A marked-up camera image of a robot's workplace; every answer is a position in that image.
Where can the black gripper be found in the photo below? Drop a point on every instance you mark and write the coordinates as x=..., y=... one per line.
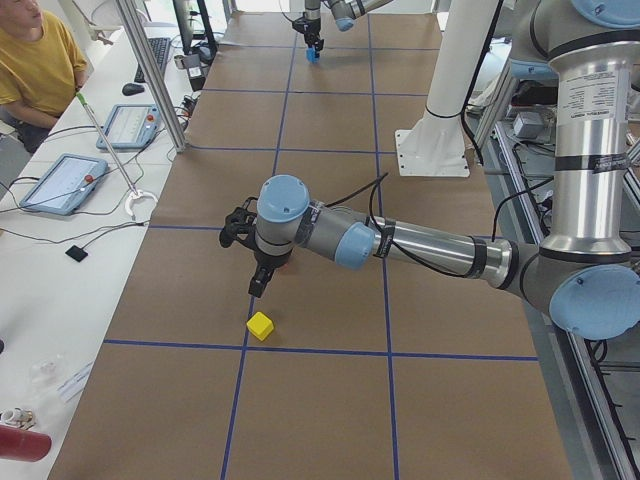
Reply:
x=270, y=259
x=310, y=24

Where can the blue foam cube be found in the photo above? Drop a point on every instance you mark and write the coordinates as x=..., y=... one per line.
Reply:
x=312, y=55

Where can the yellow foam cube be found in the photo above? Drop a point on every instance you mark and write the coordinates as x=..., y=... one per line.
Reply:
x=260, y=326

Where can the metal reacher grabber stick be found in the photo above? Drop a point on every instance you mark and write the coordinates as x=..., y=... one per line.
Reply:
x=135, y=194

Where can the black keyboard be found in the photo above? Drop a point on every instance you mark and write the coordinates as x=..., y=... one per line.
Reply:
x=160, y=48

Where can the small black square pad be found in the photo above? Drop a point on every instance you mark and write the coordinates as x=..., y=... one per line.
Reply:
x=76, y=253

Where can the black computer mouse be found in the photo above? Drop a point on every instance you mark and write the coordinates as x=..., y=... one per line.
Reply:
x=130, y=89

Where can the far blue teach pendant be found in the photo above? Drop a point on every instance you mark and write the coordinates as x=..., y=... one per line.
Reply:
x=132, y=126

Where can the blue teach pendant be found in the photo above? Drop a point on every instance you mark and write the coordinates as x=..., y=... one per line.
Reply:
x=132, y=126
x=65, y=185

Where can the near blue teach pendant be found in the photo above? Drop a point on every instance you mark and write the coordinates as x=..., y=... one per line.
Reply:
x=65, y=185

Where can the grey power box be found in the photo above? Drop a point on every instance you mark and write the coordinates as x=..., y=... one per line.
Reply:
x=528, y=125

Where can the clear plastic bag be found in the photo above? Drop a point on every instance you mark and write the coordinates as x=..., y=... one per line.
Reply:
x=45, y=377

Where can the white tape roll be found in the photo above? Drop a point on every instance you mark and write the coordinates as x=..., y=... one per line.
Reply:
x=19, y=418

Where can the person in yellow shirt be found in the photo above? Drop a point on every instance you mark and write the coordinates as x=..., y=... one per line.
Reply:
x=42, y=68

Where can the red cylinder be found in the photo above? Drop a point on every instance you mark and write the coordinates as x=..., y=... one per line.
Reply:
x=22, y=445

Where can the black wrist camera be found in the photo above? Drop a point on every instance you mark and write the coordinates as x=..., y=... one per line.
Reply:
x=240, y=226

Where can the aluminium frame post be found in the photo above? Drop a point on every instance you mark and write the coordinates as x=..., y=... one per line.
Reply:
x=154, y=79

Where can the aluminium side frame rail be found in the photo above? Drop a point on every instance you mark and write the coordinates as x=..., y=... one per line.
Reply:
x=583, y=311

